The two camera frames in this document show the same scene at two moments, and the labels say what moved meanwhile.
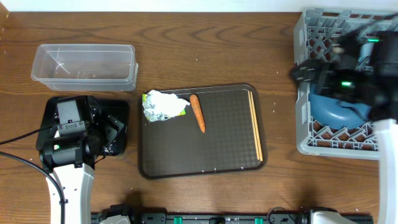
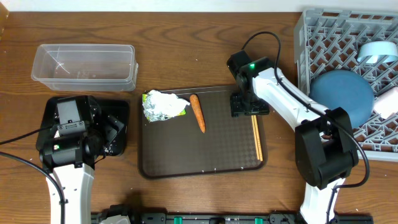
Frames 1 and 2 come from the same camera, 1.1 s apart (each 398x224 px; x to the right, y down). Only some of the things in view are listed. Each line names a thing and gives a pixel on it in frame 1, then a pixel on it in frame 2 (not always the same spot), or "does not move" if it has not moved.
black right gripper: x=321 y=71 → x=238 y=107
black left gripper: x=112 y=130 does not move
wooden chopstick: x=256 y=127 does not move
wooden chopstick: x=253 y=125 does not move
